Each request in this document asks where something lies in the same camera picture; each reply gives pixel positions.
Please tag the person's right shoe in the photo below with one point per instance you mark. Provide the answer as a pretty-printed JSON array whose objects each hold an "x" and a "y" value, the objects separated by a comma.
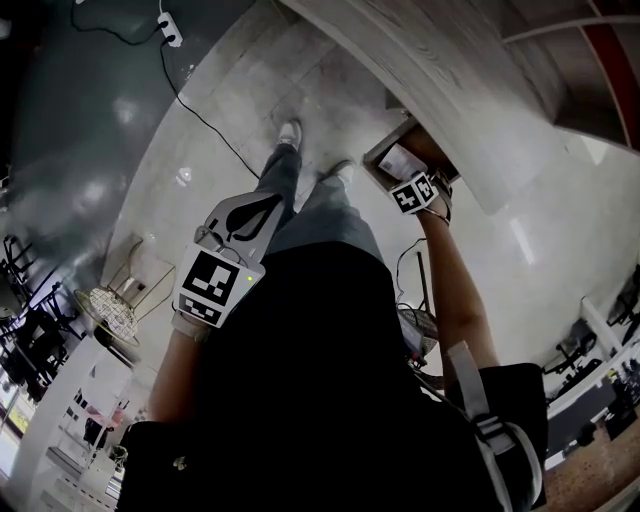
[{"x": 340, "y": 171}]

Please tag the grey wooden desk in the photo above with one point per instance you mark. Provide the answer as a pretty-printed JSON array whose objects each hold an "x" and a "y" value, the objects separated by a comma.
[{"x": 425, "y": 75}]

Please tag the person's grey trousers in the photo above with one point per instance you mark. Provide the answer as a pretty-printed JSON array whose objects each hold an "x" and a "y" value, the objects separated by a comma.
[{"x": 325, "y": 225}]

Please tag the person's shoe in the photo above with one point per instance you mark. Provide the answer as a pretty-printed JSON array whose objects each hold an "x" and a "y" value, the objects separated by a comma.
[
  {"x": 340, "y": 171},
  {"x": 291, "y": 132}
]

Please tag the white power strip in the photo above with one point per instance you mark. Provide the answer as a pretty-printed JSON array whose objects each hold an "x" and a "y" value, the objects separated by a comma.
[{"x": 169, "y": 29}]

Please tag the cardboard box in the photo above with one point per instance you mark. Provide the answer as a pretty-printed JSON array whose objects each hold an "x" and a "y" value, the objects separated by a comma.
[{"x": 425, "y": 150}]

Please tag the black metal frame stand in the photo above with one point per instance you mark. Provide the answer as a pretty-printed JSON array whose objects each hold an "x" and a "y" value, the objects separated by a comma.
[{"x": 35, "y": 320}]

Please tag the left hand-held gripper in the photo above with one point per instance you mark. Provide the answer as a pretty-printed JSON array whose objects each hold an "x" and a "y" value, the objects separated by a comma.
[{"x": 210, "y": 285}]

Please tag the person's right forearm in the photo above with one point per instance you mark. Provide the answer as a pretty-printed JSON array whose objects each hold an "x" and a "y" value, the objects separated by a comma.
[{"x": 455, "y": 290}]

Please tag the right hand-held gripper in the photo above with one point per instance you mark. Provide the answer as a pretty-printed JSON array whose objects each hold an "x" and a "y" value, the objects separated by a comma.
[{"x": 415, "y": 195}]

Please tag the black office chair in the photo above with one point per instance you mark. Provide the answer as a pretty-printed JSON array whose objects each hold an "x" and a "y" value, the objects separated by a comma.
[
  {"x": 572, "y": 352},
  {"x": 627, "y": 305}
]

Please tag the white storage shelf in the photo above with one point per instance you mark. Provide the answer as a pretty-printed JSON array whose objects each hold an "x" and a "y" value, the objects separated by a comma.
[{"x": 90, "y": 430}]

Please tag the person's left shoe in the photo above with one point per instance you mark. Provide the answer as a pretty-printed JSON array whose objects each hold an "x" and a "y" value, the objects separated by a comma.
[{"x": 291, "y": 132}]

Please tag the person's left forearm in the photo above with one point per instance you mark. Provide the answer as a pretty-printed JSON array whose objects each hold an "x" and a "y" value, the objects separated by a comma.
[{"x": 172, "y": 370}]

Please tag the long white office desk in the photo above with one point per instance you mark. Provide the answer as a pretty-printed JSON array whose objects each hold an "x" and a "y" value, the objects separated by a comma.
[{"x": 590, "y": 400}]

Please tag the grey wooden shelf unit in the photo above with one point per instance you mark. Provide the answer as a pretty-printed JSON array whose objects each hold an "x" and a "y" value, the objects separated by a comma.
[{"x": 590, "y": 65}]

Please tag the person's black top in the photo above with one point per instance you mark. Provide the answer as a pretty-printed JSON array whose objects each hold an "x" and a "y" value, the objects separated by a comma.
[{"x": 310, "y": 390}]

